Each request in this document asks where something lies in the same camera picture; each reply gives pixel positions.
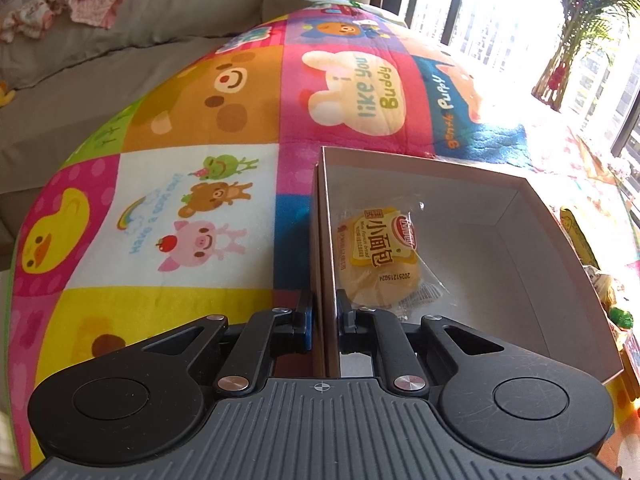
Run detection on packaged small bread bun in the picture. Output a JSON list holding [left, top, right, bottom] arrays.
[[334, 207, 451, 321]]

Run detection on pink cardboard box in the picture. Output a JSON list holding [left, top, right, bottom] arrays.
[[311, 148, 623, 382]]

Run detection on colourful cartoon play mat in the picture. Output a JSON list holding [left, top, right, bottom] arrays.
[[8, 4, 636, 479]]

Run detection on green yellow snack packet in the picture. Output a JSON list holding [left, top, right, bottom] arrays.
[[560, 207, 600, 269]]

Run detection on grey bed sheet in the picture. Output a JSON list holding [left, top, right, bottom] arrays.
[[0, 34, 231, 256]]

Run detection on grey long pillow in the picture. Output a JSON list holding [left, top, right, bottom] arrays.
[[1, 0, 264, 89]]

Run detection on yellow orange baby toy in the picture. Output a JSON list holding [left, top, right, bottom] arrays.
[[0, 80, 15, 107]]

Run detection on pink white baby clothes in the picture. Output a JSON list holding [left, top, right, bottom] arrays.
[[1, 0, 125, 44]]

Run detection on potted green plant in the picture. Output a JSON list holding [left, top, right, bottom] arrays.
[[532, 0, 639, 112]]

